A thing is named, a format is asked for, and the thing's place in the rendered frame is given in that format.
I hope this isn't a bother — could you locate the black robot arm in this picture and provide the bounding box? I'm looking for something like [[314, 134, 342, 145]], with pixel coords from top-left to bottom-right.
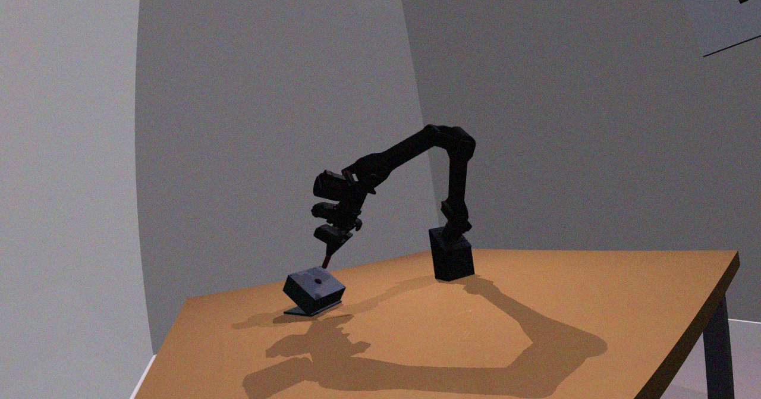
[[311, 124, 476, 246]]

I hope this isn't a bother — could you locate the grey metal panel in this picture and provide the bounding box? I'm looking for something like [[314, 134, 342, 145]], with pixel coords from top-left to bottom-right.
[[283, 265, 346, 317]]

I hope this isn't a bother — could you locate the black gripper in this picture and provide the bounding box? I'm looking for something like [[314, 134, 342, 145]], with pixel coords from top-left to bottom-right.
[[313, 201, 362, 257]]

